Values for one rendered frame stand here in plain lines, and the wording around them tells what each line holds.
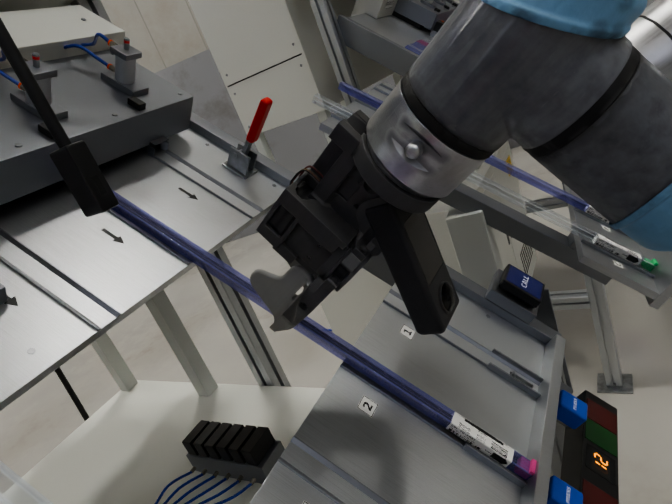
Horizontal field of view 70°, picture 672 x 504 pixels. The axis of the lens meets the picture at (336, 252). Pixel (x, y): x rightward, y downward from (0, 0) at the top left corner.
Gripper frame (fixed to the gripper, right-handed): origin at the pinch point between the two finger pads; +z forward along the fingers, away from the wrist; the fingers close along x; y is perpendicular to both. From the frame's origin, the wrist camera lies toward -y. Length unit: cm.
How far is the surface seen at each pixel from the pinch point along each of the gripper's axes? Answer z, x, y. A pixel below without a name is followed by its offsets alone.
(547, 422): -7.7, -5.3, -24.4
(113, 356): 73, -18, 21
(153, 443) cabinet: 57, -5, 2
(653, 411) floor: 26, -84, -90
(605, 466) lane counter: -6.7, -7.8, -33.2
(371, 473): -2.4, 8.5, -12.9
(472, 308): -3.1, -17.5, -15.4
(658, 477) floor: 26, -63, -90
